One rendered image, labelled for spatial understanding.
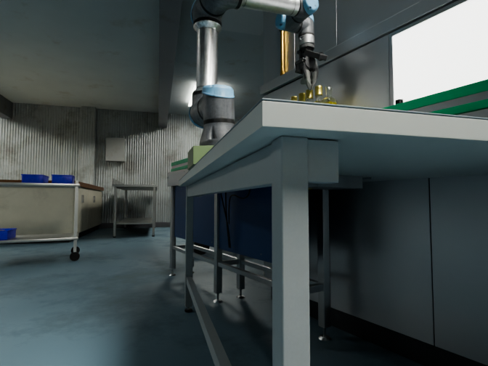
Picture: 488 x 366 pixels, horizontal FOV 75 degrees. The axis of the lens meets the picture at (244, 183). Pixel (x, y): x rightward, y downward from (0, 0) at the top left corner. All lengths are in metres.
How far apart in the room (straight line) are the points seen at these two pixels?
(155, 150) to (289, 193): 7.76
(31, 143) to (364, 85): 7.78
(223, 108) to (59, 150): 7.42
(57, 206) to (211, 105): 4.63
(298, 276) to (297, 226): 0.06
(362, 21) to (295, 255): 1.43
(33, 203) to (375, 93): 5.04
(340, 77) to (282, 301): 1.37
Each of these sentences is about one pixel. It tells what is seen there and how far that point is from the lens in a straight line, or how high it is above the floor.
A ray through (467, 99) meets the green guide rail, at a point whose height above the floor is 0.92.
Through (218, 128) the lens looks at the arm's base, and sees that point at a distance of 1.13.
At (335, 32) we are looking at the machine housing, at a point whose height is 1.48.
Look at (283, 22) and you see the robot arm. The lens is 1.61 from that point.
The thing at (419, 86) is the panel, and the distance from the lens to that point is 1.43.
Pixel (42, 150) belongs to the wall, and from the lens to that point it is 8.52.
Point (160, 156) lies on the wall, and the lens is 8.13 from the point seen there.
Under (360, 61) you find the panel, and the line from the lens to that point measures 1.63.
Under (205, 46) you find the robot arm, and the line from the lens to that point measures 1.39.
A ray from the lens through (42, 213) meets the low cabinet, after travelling 5.65.
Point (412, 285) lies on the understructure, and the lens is 1.45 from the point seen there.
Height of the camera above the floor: 0.63
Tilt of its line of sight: 3 degrees up
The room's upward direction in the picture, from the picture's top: straight up
